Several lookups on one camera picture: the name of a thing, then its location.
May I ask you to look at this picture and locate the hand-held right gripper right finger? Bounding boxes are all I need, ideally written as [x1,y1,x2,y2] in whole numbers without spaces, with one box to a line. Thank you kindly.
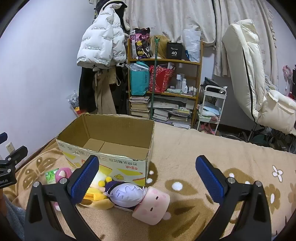
[195,155,272,241]

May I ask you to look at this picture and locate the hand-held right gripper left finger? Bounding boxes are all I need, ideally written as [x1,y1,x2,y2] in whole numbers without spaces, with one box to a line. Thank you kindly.
[24,155,100,241]

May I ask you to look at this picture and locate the pink paw plush toy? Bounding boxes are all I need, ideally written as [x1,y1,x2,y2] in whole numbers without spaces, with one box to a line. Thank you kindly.
[55,167,73,184]

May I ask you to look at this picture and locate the yellow plush toy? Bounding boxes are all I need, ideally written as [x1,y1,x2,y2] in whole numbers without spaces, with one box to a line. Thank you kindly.
[79,169,116,210]

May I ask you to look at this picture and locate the purple plush doll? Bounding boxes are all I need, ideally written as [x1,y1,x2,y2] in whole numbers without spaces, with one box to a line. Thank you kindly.
[103,181,147,208]

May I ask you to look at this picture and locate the cardboard box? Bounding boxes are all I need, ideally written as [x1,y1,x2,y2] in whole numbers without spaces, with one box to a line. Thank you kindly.
[56,113,155,187]

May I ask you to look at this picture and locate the pink roll plush toy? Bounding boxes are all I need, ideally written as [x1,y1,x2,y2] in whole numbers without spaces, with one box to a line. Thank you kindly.
[132,186,171,225]

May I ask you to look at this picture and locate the person's left forearm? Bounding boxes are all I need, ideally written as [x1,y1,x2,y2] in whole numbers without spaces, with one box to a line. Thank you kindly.
[0,193,25,241]

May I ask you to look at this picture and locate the beige floral blanket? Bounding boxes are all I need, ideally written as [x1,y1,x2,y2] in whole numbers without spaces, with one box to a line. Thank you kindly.
[0,120,296,241]

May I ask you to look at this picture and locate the pink toys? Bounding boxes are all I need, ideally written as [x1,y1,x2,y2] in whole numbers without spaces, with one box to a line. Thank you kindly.
[201,123,219,135]

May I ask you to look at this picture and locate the blue cloth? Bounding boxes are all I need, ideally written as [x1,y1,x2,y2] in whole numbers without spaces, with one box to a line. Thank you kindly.
[199,106,220,117]

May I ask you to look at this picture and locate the white utility cart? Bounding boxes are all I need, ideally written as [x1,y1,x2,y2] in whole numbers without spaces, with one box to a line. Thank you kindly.
[196,85,227,136]

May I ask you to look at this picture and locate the pile of books and papers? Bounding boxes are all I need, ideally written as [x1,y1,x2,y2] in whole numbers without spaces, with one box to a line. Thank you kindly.
[151,96,196,129]

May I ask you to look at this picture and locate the plastic bag of toys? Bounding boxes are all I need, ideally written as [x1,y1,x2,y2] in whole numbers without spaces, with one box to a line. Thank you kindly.
[67,91,81,116]

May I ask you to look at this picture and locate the beige hanging coat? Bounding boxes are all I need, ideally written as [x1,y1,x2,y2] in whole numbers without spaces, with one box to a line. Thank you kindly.
[92,67,117,114]

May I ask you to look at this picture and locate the black hanging garment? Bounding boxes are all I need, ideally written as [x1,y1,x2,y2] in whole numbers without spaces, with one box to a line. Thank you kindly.
[79,66,97,114]

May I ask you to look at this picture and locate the stack of books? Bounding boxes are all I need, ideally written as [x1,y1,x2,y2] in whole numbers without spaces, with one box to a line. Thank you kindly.
[129,95,151,119]

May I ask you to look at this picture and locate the black bag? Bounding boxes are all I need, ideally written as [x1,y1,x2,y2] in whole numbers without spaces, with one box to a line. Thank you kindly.
[201,77,226,93]

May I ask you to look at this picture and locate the group of small bottles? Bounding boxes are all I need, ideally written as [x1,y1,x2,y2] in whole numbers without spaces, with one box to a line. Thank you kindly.
[176,74,198,95]

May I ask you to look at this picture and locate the red gift bag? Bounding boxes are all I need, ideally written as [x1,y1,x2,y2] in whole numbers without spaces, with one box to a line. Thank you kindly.
[149,65,176,93]

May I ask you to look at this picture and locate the teal paper bag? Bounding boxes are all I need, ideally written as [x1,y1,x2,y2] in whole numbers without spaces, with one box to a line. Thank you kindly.
[129,61,150,96]

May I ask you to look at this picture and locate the green pole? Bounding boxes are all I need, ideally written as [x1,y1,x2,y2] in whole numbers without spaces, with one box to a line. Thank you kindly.
[149,37,161,120]

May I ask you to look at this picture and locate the white folded mattress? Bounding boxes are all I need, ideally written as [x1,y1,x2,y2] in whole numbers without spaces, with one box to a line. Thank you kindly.
[221,19,296,135]

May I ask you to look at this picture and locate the wooden shelf unit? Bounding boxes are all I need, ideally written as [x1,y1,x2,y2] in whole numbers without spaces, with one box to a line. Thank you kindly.
[127,38,204,129]

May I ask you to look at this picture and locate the pink desk fan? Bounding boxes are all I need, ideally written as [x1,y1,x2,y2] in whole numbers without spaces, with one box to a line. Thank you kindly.
[282,65,293,79]

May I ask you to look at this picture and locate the black box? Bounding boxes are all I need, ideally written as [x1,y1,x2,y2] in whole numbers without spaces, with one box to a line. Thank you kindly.
[166,42,184,61]

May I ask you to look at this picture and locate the clear plastic bag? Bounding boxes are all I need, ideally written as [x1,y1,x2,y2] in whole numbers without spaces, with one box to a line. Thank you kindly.
[183,29,201,62]

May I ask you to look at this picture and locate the white puffer jacket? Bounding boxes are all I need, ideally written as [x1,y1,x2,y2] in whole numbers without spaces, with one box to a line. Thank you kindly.
[77,2,127,68]

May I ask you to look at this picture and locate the blonde wig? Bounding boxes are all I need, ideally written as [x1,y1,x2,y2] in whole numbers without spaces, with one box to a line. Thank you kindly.
[149,35,171,59]

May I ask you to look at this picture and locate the colourful printed bag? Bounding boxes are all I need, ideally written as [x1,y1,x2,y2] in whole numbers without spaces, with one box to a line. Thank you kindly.
[129,28,151,59]

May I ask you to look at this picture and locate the pale patterned curtain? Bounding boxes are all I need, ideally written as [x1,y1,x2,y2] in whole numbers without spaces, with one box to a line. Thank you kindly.
[126,0,280,81]

